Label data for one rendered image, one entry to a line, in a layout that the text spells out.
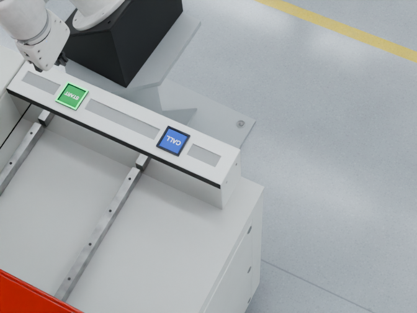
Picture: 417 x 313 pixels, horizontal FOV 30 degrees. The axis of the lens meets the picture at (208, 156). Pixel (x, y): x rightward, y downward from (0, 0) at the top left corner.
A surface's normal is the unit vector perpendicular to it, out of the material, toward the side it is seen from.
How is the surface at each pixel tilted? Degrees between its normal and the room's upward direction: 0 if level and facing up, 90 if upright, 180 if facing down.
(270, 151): 0
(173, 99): 0
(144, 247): 0
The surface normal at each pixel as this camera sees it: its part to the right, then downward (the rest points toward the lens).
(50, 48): 0.89, 0.39
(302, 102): -0.04, -0.44
